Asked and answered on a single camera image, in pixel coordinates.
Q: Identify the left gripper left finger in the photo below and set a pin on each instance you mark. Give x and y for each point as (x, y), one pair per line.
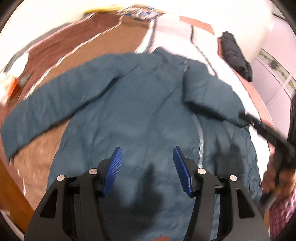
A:
(70, 208)

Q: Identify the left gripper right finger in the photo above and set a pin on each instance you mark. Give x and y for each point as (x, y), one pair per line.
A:
(223, 209)

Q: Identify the teal quilted jacket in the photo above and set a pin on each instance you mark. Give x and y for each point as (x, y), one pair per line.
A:
(138, 129)

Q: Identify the pink plaid sleeve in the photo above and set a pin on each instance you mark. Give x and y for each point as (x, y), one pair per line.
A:
(280, 213)

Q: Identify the white wardrobe with ornaments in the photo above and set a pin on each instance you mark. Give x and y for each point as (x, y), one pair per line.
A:
(274, 72)

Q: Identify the black folded jacket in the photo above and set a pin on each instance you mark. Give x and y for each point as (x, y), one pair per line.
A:
(234, 56)

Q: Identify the orange white plastic bag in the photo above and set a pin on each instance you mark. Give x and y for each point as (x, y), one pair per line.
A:
(9, 87)

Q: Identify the striped bed blanket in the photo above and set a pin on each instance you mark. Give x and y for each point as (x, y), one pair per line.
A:
(115, 69)

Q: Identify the colorful patterned pillow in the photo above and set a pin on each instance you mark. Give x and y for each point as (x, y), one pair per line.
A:
(141, 12)

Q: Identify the yellow cloth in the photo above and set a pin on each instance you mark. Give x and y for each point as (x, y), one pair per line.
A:
(105, 9)

